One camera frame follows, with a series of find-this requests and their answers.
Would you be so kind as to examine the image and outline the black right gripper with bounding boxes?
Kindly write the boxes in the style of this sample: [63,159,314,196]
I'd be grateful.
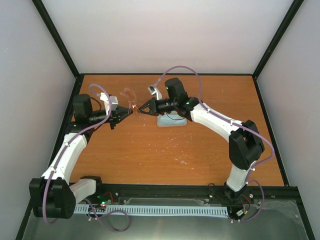
[137,97,177,117]

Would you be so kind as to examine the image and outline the orange sunglasses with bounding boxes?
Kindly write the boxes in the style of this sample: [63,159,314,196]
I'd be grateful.
[120,87,142,118]

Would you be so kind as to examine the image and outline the pink sunglasses case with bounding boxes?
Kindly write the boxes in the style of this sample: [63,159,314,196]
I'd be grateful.
[156,113,188,128]

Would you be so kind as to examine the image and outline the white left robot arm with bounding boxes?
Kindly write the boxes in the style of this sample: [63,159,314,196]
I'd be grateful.
[29,92,133,220]

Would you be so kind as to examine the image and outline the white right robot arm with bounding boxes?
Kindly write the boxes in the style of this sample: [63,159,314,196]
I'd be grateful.
[139,78,265,202]

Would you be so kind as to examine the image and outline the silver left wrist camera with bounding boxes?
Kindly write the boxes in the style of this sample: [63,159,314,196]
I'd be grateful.
[99,92,119,116]

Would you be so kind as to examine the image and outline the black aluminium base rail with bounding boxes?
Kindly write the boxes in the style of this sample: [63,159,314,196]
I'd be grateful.
[33,182,301,207]

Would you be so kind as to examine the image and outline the light blue cable duct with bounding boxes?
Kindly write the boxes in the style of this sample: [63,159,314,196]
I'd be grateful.
[73,203,230,217]

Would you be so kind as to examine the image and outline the black enclosure frame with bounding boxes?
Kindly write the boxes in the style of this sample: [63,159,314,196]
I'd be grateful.
[14,0,316,240]

